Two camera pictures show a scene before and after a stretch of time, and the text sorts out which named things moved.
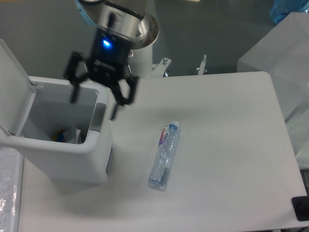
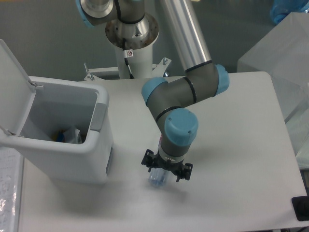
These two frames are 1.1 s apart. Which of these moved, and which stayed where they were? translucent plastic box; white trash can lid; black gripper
Moved: black gripper
Stayed: translucent plastic box; white trash can lid
